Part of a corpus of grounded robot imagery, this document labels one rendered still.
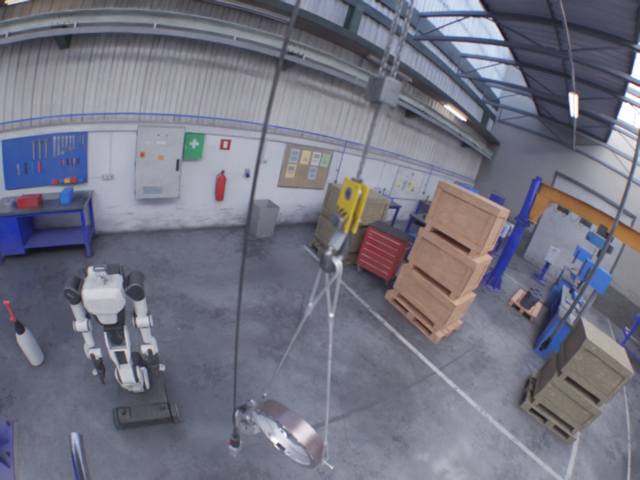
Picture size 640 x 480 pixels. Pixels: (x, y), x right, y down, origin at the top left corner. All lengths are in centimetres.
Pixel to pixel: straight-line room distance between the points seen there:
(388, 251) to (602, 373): 389
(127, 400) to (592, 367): 495
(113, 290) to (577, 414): 501
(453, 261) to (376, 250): 146
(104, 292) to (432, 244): 373
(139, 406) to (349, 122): 619
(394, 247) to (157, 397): 387
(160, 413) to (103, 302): 111
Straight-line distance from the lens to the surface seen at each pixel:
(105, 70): 489
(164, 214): 514
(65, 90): 509
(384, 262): 456
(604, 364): 406
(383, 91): 49
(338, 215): 53
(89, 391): 294
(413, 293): 415
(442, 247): 378
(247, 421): 147
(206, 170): 497
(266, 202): 543
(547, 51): 606
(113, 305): 166
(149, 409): 245
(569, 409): 436
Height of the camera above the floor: 234
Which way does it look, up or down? 24 degrees down
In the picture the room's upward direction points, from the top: 15 degrees clockwise
